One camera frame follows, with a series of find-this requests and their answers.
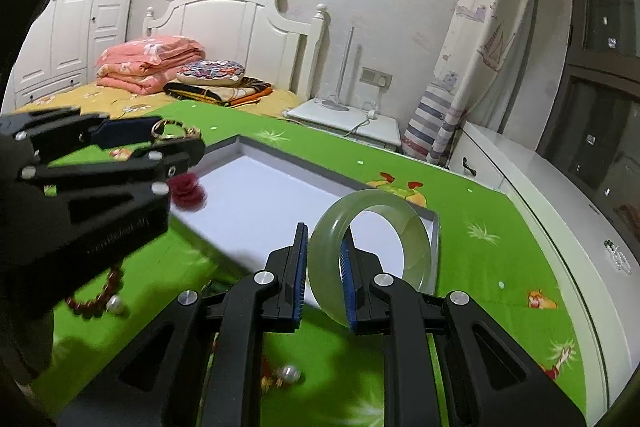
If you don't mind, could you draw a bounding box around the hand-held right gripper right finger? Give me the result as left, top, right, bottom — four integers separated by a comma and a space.
339, 232, 587, 427

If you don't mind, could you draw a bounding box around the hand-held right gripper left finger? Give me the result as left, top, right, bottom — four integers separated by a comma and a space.
57, 222, 309, 427

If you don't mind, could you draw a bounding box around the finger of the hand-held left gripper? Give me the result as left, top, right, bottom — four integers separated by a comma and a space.
0, 106, 165, 158
19, 137, 207, 198

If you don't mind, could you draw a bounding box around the black gold-rimmed flower brooch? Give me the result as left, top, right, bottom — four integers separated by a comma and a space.
151, 119, 201, 143

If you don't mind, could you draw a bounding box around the red fabric flower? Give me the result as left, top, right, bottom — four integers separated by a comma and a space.
170, 172, 209, 210

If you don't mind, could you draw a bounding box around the dark red bead bracelet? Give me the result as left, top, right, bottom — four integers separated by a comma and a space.
65, 264, 129, 321

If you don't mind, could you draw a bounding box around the grey shallow box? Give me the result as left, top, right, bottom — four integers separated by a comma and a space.
167, 134, 442, 296

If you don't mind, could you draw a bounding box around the pale green jade bangle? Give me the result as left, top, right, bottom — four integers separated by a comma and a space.
307, 188, 434, 329

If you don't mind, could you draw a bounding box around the mixed colour bead bracelet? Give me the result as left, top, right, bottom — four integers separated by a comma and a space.
260, 357, 302, 391

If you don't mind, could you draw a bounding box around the yellow daisy bedsheet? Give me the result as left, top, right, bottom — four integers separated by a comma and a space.
15, 79, 314, 120

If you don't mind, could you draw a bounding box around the folded pink quilt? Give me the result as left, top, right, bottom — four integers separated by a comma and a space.
95, 34, 207, 97

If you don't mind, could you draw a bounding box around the orange black folded blanket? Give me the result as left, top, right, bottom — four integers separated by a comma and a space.
164, 77, 275, 109

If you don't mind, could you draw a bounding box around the embroidered round pillow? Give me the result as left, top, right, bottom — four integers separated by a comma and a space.
176, 59, 246, 88

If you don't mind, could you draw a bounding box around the green printed tablecloth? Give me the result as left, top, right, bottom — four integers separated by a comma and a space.
27, 99, 589, 427

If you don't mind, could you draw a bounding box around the white wardrobe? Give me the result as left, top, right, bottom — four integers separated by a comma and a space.
12, 0, 154, 110

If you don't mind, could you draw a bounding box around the white bed headboard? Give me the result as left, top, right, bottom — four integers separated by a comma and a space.
142, 0, 331, 100

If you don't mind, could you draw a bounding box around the white nightstand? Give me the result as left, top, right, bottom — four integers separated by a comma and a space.
282, 97, 404, 153

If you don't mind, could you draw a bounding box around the white desk lamp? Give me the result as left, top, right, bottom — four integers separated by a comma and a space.
320, 26, 356, 114

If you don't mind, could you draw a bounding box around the ship print curtain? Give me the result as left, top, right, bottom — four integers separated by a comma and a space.
402, 0, 544, 168

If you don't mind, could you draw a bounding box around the white power cable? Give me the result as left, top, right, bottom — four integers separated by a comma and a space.
345, 79, 389, 140

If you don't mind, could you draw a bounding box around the grey wall socket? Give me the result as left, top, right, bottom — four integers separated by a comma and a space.
360, 67, 394, 89

